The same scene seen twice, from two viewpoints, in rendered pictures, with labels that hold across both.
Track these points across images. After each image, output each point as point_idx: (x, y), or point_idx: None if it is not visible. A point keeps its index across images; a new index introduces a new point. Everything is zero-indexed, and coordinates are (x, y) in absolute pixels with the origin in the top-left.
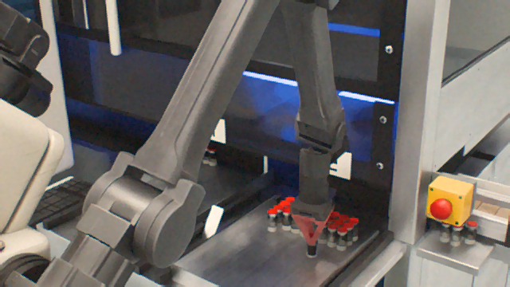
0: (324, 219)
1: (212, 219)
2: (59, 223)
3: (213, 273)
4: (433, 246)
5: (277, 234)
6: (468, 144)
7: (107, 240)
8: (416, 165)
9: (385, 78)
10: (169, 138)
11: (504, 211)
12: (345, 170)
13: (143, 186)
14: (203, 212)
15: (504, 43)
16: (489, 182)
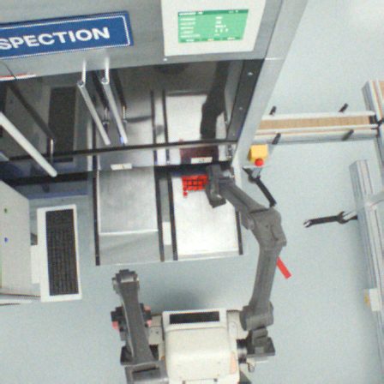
0: None
1: (165, 215)
2: (99, 259)
3: (189, 240)
4: (249, 161)
5: (189, 198)
6: None
7: (263, 334)
8: (245, 153)
9: (231, 140)
10: (263, 306)
11: (267, 129)
12: (208, 160)
13: (259, 316)
14: (156, 213)
15: None
16: None
